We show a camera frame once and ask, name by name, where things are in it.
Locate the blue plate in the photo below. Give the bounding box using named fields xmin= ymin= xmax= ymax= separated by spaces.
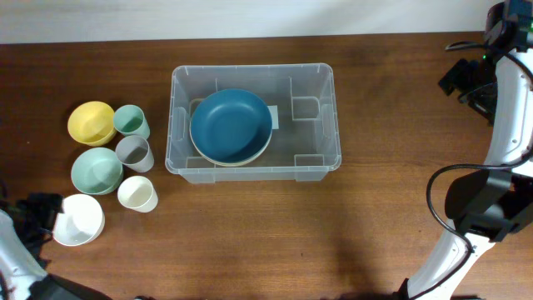
xmin=190 ymin=88 xmax=273 ymax=163

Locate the white plastic bowl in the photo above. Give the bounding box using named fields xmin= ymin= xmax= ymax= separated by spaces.
xmin=52 ymin=194 xmax=105 ymax=247

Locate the mint green plastic bowl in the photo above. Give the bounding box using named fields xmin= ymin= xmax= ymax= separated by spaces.
xmin=71 ymin=147 xmax=124 ymax=195

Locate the mint green plastic cup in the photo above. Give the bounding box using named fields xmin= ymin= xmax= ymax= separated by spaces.
xmin=113 ymin=104 xmax=151 ymax=139

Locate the clear plastic storage container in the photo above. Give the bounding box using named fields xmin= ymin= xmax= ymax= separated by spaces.
xmin=165 ymin=63 xmax=341 ymax=184

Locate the cream plastic cup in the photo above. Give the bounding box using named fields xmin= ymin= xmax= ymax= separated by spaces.
xmin=117 ymin=176 xmax=158 ymax=213

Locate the grey plastic cup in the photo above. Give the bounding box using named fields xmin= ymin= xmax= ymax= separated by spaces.
xmin=115 ymin=135 xmax=154 ymax=173

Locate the white label in container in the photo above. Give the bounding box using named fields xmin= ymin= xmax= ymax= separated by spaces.
xmin=268 ymin=105 xmax=279 ymax=130

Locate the yellow plastic bowl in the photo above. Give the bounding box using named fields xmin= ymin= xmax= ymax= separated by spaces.
xmin=67 ymin=101 xmax=117 ymax=147

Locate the cream plate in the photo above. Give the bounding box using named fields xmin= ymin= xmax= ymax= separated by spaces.
xmin=188 ymin=127 xmax=273 ymax=168

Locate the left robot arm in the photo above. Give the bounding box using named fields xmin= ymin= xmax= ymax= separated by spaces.
xmin=1 ymin=192 xmax=108 ymax=300

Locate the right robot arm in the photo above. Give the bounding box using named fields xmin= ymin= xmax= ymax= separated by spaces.
xmin=394 ymin=45 xmax=532 ymax=299

